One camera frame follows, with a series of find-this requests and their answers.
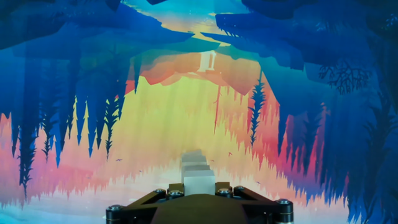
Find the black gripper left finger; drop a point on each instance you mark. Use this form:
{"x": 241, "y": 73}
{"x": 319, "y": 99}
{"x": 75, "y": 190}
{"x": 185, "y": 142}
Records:
{"x": 140, "y": 207}

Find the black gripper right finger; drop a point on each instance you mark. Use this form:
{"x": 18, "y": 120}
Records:
{"x": 264, "y": 208}

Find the sunset forest printed cloth mat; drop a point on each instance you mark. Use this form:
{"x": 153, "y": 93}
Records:
{"x": 124, "y": 140}

